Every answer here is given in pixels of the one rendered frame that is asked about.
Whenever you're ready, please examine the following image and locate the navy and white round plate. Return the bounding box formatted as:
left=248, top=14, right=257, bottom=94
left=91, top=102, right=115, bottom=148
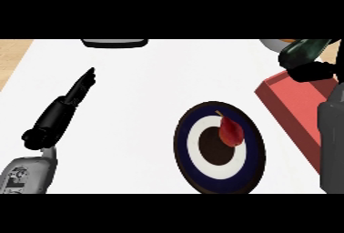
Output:
left=171, top=100, right=267, bottom=195

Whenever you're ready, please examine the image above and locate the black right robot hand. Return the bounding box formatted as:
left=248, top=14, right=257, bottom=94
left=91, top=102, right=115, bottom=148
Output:
left=285, top=38, right=344, bottom=89

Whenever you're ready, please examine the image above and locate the pale grey bowl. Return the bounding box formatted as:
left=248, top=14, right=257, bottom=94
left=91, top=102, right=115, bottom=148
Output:
left=258, top=38, right=298, bottom=53

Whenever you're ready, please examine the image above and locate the dark green glossy bottle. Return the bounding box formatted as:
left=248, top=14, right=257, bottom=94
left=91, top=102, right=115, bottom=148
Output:
left=276, top=38, right=341, bottom=70

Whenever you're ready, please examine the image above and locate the red cardboard box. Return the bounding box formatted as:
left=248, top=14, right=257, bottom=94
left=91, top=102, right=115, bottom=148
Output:
left=252, top=69, right=339, bottom=176

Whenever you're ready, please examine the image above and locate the black and grey appliance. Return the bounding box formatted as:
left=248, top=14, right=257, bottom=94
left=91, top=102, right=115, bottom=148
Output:
left=79, top=38, right=149, bottom=49

